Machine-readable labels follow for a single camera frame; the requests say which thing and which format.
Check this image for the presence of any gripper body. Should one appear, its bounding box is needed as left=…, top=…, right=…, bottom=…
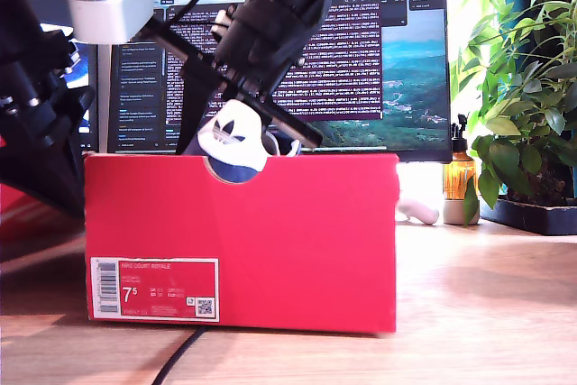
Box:
left=151, top=0, right=324, bottom=150

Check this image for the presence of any blue white sneaker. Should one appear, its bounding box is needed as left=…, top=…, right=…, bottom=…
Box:
left=182, top=98, right=303, bottom=186

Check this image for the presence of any red shoebox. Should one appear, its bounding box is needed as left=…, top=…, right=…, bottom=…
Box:
left=0, top=152, right=400, bottom=335

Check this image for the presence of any smaller black computer monitor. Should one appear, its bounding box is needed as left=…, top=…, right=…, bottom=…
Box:
left=26, top=0, right=100, bottom=154

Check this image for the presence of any large black computer monitor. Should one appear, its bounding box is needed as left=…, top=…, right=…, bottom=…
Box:
left=106, top=0, right=453, bottom=164

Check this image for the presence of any amber pump bottle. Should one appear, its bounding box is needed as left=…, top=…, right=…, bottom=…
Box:
left=444, top=113, right=479, bottom=201

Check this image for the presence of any cream round jar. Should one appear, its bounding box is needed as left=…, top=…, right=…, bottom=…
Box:
left=443, top=197, right=481, bottom=226

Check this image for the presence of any green leafy houseplant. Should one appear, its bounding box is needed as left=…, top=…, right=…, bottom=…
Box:
left=450, top=0, right=577, bottom=228

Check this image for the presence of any black planter tray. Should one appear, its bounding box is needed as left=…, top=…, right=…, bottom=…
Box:
left=480, top=197, right=577, bottom=236

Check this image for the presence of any arm white camera box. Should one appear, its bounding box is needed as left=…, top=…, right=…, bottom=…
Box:
left=210, top=9, right=232, bottom=40
left=26, top=0, right=155, bottom=46

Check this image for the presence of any white plastic handle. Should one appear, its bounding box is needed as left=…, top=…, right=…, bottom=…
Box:
left=396, top=197, right=441, bottom=226

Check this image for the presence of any black table cable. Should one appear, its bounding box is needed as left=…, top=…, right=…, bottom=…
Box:
left=151, top=325, right=208, bottom=385

